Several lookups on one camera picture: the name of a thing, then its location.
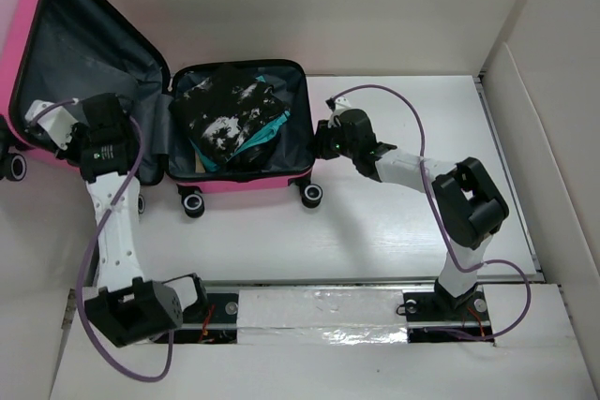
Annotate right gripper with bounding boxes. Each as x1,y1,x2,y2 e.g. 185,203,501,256
306,118,357,161

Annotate pink hard-shell suitcase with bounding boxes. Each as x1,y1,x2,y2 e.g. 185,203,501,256
1,0,323,217

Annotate teal shorts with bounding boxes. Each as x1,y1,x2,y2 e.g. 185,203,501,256
189,72,293,173

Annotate black white tie-dye shirt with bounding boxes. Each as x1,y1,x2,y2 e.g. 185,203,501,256
168,62,288,165

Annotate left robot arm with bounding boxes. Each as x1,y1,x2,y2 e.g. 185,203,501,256
73,94,210,348

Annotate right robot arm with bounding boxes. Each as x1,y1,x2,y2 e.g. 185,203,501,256
314,109,509,319

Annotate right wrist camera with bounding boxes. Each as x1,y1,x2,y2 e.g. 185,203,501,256
325,96,353,114

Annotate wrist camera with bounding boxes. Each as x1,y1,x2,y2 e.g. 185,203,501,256
325,96,353,114
24,98,79,150

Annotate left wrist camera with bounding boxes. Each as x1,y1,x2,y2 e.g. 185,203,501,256
24,98,79,150

